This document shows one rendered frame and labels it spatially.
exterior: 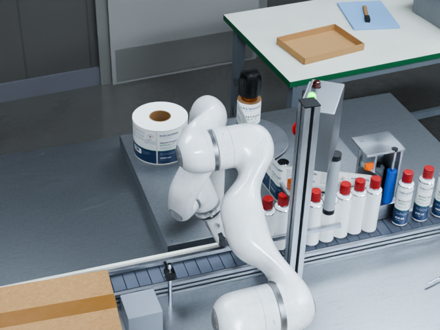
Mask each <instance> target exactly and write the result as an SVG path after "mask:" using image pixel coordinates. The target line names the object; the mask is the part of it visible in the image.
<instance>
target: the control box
mask: <svg viewBox="0 0 440 330"><path fill-rule="evenodd" d="M314 81H315V79H312V81H309V83H308V86H307V87H306V90H305V93H304V95H303V97H302V98H307V97H308V94H309V93H310V92H314V93H315V94H316V99H317V101H318V102H319V103H320V104H321V109H320V121H319V128H318V139H317V145H316V157H315V164H314V170H315V171H319V172H325V173H327V172H328V171H329V167H330V165H331V161H332V159H333V155H334V152H335V149H336V146H337V142H338V140H339V130H340V120H341V114H342V104H343V98H344V88H345V85H344V84H341V83H335V82H328V81H320V80H319V81H320V82H321V90H313V89H312V85H313V82H314Z"/></svg>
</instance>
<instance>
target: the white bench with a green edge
mask: <svg viewBox="0 0 440 330"><path fill-rule="evenodd" d="M352 1H382V3H383V4H384V6H385V7H386V8H387V9H388V11H389V12H390V14H391V15H392V16H393V17H394V19H395V20H396V22H397V23H398V24H399V25H400V29H374V30H360V31H354V30H353V29H352V27H351V25H350V24H349V22H348V21H347V19H346V18H345V16H344V15H343V13H342V11H341V10H340V9H339V6H338V5H337V2H352ZM223 20H224V21H225V22H226V23H227V24H228V25H229V26H230V27H231V28H232V29H233V46H232V82H231V102H230V117H231V118H232V117H236V112H237V97H238V96H239V93H238V85H239V77H240V73H241V71H242V70H243V69H244V62H245V47H246V44H247V45H248V46H249V47H250V48H251V49H252V50H253V51H254V53H256V55H258V57H260V59H262V61H264V63H265V64H266V65H267V66H269V68H271V70H273V72H275V74H277V76H278V77H279V78H280V79H281V80H282V81H283V82H284V83H285V84H286V85H287V86H288V88H287V104H286V109H289V108H294V107H298V102H299V99H301V98H302V91H303V90H306V87H307V86H308V83H309V81H312V79H316V80H320V81H328V82H332V83H343V82H347V81H353V80H357V79H363V78H367V77H373V76H377V75H383V74H387V73H393V72H396V71H403V70H406V69H412V68H416V67H422V66H426V65H432V64H438V63H440V29H439V28H438V27H436V26H435V25H433V24H432V23H430V22H429V21H427V20H425V19H424V18H422V17H421V16H419V15H417V14H415V13H414V12H413V0H312V1H305V2H300V3H292V4H288V5H280V6H275V7H268V8H263V9H255V10H248V11H243V12H235V13H231V14H224V15H223ZM331 24H336V25H338V26H339V27H341V28H342V29H344V30H345V31H347V32H348V33H350V34H351V35H353V36H354V37H356V38H357V39H359V40H360V41H362V42H363V43H365V45H364V50H362V51H359V52H354V53H351V54H346V55H343V56H338V57H335V58H330V59H327V60H322V61H319V62H315V63H312V64H307V65H303V64H302V63H300V61H298V60H297V59H295V58H294V57H292V55H290V54H289V53H288V52H286V51H285V50H284V49H283V48H281V47H280V46H278V45H277V44H276V41H277V37H281V36H284V35H289V34H292V33H298V32H301V31H306V30H309V29H314V28H320V27H323V26H328V25H331ZM411 114H412V115H413V116H414V117H415V118H416V119H417V120H419V119H424V118H428V117H433V116H436V115H440V106H438V107H432V108H429V109H424V110H420V111H415V112H412V113H411Z"/></svg>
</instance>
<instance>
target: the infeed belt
mask: <svg viewBox="0 0 440 330"><path fill-rule="evenodd" d="M431 208H432V207H430V208H429V211H428V217H427V220H426V221H425V222H423V223H418V222H416V221H413V220H412V218H411V215H412V211H410V212H409V216H408V220H407V224H406V225H405V226H404V227H397V226H395V225H393V224H392V217H389V218H385V219H379V220H377V224H376V230H375V232H374V233H370V234H369V233H365V232H363V231H361V233H360V234H358V235H356V236H352V235H349V234H347V237H346V238H344V239H336V238H333V241H332V242H331V243H328V244H324V243H321V242H320V241H319V243H318V245H317V246H314V247H308V246H306V247H305V252H306V251H312V250H315V249H321V248H327V247H331V246H336V245H340V244H345V243H349V242H355V241H358V240H364V239H368V238H373V237H377V236H382V235H386V234H391V233H395V232H401V231H404V230H410V229H416V228H419V227H425V226H428V225H434V224H438V223H440V218H436V217H434V216H433V215H432V214H431ZM171 264H172V267H173V268H174V270H175V279H176V280H177V279H180V278H186V277H189V276H196V275H199V274H205V273H208V272H214V271H217V270H223V269H226V268H232V267H236V266H242V265H247V263H245V262H243V261H241V260H240V259H239V258H238V257H237V256H236V255H235V254H234V253H233V251H232V250H231V251H225V252H221V253H216V254H212V255H206V256H202V257H197V258H193V259H187V260H183V261H178V262H174V263H171ZM109 277H110V281H111V285H112V288H113V292H114V293H116V292H119V291H125V290H129V289H134V288H138V287H143V286H147V285H153V284H158V283H162V282H166V280H165V278H164V265H158V266H152V267H149V268H143V269H139V270H135V271H130V272H124V273H120V274H114V275H111V276H109Z"/></svg>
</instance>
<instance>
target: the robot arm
mask: <svg viewBox="0 0 440 330"><path fill-rule="evenodd" d="M226 123H227V112H226V109H225V107H224V105H223V104H222V103H221V102H220V101H219V100H218V99H217V98H215V97H213V96H208V95H207V96H202V97H200V98H198V99H197V100H196V101H195V102H194V103H193V105H192V107H191V112H190V116H189V124H188V125H187V127H186V128H185V129H184V131H183V132H182V133H181V135H180V137H179V139H178V141H177V145H176V149H175V153H176V158H177V161H178V164H179V165H180V167H179V169H178V170H177V172H176V174H175V176H174V178H173V180H172V183H171V185H170V190H169V193H168V209H169V212H170V214H171V216H172V217H173V218H174V219H176V220H178V221H186V220H188V219H190V218H191V217H192V216H193V215H194V214H195V215H196V216H197V217H198V218H199V219H201V220H204V222H205V224H206V226H207V227H208V229H209V231H210V232H211V235H212V236H213V238H214V239H215V241H216V242H217V243H218V244H219V247H221V246H227V245H229V246H230V248H231V250H232V251H233V253H234V254H235V255H236V256H237V257H238V258H239V259H240V260H241V261H243V262H245V263H247V264H249V265H251V266H254V267H255V268H258V269H259V270H260V271H262V272H263V273H264V274H265V276H266V277H267V279H268V283H267V284H262V285H256V286H253V287H247V288H244V289H239V290H236V291H231V292H229V293H225V294H224V295H222V296H220V297H219V298H218V299H217V300H216V302H215V303H214V305H213V308H212V311H211V322H212V325H213V330H303V329H305V328H307V327H308V326H309V325H310V324H311V323H312V321H313V320H314V317H315V313H316V305H315V302H314V297H313V296H312V293H311V291H310V290H309V288H308V286H307V285H306V284H305V282H304V281H303V280H302V279H301V277H300V276H299V275H298V274H297V273H296V272H295V271H294V270H293V269H292V268H291V267H290V265H289V264H288V263H287V262H286V261H285V259H284V258H283V257H282V256H281V254H280V252H279V251H278V250H277V248H276V246H275V244H274V242H273V240H272V237H271V235H270V232H269V229H268V225H267V222H266V217H265V213H264V209H263V205H262V202H261V183H262V181H263V178H264V176H265V173H266V171H267V169H268V167H269V165H270V163H271V161H272V158H273V155H274V142H273V140H272V137H271V135H270V133H269V132H268V130H267V129H266V128H264V127H263V126H261V125H259V124H255V123H243V124H235V125H230V126H226ZM230 168H236V169H237V170H238V177H237V179H236V181H235V182H234V183H233V184H232V186H231V187H230V189H229V190H228V191H227V192H226V193H225V195H224V197H223V199H222V201H221V202H220V199H219V197H218V195H217V193H216V191H215V188H214V186H213V184H212V182H211V179H210V175H211V173H212V172H215V171H219V170H226V169H230Z"/></svg>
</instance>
